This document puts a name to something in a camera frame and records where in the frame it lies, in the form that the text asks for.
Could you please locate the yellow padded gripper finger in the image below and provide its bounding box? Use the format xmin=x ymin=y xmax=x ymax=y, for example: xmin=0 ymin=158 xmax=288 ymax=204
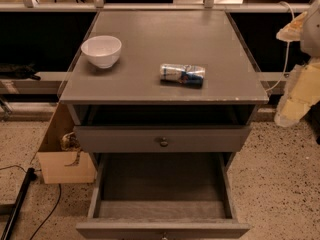
xmin=276 ymin=12 xmax=307 ymax=42
xmin=274 ymin=58 xmax=320 ymax=127

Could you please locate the silver blue redbull can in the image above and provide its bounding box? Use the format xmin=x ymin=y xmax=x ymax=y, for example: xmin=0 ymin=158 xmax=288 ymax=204
xmin=160 ymin=64 xmax=206 ymax=87

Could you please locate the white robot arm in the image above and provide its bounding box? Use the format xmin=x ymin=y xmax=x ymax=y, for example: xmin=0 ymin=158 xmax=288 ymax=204
xmin=274 ymin=0 xmax=320 ymax=127

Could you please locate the grey wooden drawer cabinet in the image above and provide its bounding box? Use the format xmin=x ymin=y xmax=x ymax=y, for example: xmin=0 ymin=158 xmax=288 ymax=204
xmin=61 ymin=10 xmax=268 ymax=240

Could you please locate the grey top drawer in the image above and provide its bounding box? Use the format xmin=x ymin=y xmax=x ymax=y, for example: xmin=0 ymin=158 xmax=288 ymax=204
xmin=74 ymin=126 xmax=251 ymax=153

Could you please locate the grey open middle drawer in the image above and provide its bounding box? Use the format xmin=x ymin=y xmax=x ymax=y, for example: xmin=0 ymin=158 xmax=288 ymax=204
xmin=76 ymin=153 xmax=250 ymax=240

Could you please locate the white ceramic bowl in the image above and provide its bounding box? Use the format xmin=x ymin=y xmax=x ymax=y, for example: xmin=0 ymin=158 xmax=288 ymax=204
xmin=81 ymin=35 xmax=122 ymax=69

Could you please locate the crumpled item in box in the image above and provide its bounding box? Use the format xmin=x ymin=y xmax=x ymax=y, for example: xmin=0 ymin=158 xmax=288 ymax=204
xmin=60 ymin=132 xmax=82 ymax=167

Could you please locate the cardboard box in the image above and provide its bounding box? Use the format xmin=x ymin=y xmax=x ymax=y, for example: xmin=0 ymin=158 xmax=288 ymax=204
xmin=37 ymin=104 xmax=96 ymax=184

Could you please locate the black bar on floor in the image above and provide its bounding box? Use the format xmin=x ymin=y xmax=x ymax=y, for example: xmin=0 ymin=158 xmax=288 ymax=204
xmin=0 ymin=167 xmax=37 ymax=240

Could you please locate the black object on ledge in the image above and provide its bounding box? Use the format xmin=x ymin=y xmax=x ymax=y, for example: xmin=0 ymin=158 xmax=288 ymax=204
xmin=0 ymin=63 xmax=41 ymax=81

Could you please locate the white hanging cable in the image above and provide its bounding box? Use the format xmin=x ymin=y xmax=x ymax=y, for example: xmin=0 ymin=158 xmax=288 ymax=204
xmin=265 ymin=0 xmax=297 ymax=94

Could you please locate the black floor cable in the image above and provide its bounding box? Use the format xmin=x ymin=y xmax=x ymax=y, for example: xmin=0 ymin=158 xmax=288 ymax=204
xmin=0 ymin=164 xmax=63 ymax=240

